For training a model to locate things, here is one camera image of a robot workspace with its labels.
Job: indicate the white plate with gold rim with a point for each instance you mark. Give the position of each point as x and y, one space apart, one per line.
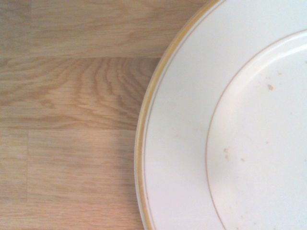
187 134

